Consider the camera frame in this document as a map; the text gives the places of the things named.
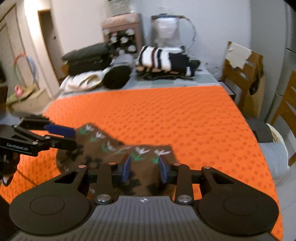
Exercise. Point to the grey folded garment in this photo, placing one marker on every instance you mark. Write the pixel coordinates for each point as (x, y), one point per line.
(124, 60)

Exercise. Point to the white folded garment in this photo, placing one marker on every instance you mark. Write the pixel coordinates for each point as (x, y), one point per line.
(85, 81)

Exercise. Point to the near wooden chair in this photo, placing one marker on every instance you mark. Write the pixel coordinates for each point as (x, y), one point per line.
(286, 112)

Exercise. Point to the dark grey folded clothes stack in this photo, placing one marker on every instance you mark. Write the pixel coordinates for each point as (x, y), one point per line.
(92, 58)

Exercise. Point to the pink kettlebell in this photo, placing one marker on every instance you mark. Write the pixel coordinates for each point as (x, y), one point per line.
(18, 91)

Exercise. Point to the light blue folded cloth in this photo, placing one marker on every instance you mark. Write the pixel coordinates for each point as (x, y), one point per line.
(276, 156)

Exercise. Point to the black rolled garment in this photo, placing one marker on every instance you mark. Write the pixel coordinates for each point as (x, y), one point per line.
(117, 77)

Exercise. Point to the plastic covered fan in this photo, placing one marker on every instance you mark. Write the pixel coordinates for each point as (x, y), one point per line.
(165, 32)

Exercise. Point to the black storage box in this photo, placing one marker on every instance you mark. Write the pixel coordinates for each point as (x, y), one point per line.
(228, 90)

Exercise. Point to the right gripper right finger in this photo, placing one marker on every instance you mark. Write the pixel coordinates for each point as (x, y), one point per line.
(179, 175)

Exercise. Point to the low wooden cabinet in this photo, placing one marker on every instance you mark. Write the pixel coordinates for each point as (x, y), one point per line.
(35, 103)

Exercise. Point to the colourful hula hoop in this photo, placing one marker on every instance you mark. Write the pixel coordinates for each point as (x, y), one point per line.
(25, 70)

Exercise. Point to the orange patterned table mat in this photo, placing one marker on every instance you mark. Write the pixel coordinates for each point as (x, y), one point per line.
(233, 189)

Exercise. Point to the clear water bottle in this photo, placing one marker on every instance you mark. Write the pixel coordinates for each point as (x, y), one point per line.
(119, 7)

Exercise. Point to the grey refrigerator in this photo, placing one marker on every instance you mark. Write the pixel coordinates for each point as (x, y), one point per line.
(281, 27)

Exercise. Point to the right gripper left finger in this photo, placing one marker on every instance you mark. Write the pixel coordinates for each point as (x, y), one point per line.
(108, 175)

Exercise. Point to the brown patterned knit vest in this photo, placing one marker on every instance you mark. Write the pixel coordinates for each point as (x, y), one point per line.
(96, 147)

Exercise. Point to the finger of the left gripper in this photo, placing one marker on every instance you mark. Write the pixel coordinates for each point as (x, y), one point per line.
(63, 144)
(60, 130)

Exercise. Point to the brown paper bag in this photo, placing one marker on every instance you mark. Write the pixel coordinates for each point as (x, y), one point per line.
(255, 95)

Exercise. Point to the wooden chair with paper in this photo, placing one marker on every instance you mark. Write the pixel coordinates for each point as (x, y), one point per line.
(239, 67)

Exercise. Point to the dark grey cloth pile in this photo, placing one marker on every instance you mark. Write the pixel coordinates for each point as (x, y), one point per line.
(261, 130)

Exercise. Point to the striped navy white sweater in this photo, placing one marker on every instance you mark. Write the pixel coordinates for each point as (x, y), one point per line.
(162, 59)

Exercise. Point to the olive brown garment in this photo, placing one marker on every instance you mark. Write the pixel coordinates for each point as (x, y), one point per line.
(146, 74)

